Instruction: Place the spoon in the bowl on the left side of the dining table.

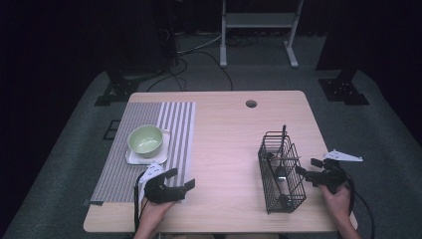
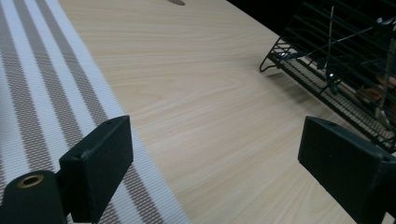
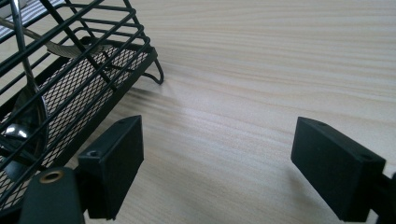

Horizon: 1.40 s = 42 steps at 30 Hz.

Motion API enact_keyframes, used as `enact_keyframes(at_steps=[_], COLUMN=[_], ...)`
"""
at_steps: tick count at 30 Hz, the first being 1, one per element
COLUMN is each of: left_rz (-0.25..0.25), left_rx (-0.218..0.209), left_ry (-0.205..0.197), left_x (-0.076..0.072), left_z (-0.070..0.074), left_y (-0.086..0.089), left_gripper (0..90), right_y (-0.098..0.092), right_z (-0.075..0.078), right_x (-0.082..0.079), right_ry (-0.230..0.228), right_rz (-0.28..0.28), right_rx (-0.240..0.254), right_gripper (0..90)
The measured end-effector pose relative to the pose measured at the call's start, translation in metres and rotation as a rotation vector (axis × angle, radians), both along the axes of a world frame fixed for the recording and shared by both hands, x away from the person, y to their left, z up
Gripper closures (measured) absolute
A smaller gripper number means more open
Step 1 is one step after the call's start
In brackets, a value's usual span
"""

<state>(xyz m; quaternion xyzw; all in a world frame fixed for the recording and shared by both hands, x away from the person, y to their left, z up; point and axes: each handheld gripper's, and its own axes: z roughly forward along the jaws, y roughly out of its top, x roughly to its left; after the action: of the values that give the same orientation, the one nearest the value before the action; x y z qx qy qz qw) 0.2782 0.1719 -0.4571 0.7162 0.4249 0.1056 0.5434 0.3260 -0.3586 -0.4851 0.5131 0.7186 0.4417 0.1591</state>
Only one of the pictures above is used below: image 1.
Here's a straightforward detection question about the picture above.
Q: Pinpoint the grey floor cable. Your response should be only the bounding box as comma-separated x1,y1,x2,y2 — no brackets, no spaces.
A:
176,33,223,56

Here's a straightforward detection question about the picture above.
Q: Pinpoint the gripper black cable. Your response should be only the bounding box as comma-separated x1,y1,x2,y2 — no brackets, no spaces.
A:
133,171,147,232
343,174,376,239

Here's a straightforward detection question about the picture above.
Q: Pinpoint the grey striped placemat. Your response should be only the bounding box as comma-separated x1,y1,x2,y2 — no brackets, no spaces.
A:
90,102,197,204

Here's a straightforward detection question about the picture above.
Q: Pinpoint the white metal stand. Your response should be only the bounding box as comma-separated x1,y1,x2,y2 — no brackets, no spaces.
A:
219,0,305,70

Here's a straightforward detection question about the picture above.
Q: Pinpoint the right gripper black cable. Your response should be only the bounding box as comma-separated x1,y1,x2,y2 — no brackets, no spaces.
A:
343,174,376,239

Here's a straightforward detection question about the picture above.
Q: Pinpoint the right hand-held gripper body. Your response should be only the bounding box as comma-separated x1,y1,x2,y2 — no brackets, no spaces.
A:
312,149,363,195

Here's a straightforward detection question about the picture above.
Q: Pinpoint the black floor cable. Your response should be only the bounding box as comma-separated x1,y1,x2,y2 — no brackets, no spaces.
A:
145,50,234,93

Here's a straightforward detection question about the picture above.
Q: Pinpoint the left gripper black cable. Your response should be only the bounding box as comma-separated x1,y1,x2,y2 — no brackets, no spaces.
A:
133,171,147,232

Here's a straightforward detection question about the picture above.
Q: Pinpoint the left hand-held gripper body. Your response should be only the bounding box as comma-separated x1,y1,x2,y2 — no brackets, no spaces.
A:
138,162,187,204

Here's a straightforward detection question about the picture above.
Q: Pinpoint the person's right hand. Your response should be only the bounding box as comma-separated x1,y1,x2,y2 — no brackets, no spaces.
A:
319,186,352,220

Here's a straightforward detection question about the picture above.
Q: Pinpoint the black wire basket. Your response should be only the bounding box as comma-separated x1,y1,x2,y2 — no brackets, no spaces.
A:
257,129,308,215

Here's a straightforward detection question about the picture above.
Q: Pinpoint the person's left hand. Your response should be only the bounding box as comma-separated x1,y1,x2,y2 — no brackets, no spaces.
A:
140,198,177,230

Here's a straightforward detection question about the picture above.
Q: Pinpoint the black stand base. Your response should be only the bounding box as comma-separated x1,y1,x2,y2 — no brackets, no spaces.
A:
94,69,141,108
317,68,370,107

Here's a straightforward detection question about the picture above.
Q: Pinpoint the white square plate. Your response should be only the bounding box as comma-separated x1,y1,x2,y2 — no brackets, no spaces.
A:
124,128,171,166

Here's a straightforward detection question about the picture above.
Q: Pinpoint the green bowl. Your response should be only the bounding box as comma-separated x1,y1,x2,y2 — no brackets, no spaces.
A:
126,124,164,159

